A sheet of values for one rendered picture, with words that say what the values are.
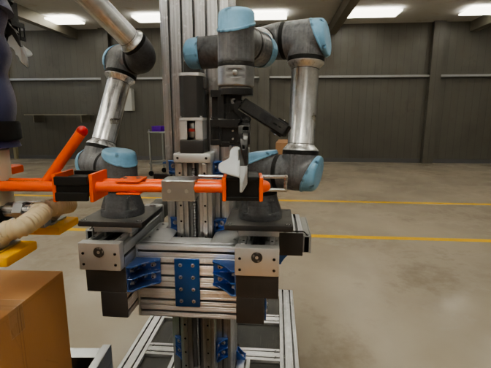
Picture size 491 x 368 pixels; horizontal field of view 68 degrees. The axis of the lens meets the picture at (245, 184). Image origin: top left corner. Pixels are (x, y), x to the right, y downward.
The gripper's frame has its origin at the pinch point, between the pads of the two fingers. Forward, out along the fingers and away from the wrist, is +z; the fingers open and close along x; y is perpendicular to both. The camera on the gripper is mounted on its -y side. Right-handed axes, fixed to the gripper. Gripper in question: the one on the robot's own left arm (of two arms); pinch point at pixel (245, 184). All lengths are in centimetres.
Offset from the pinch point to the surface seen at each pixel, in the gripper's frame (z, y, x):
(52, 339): 46, 52, -11
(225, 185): -0.6, 4.0, 4.7
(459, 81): -120, -588, -1012
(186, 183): -0.6, 12.1, 3.7
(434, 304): 122, -138, -176
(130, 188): 0.6, 23.9, 3.9
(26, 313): 33, 53, -2
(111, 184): -0.3, 27.9, 3.8
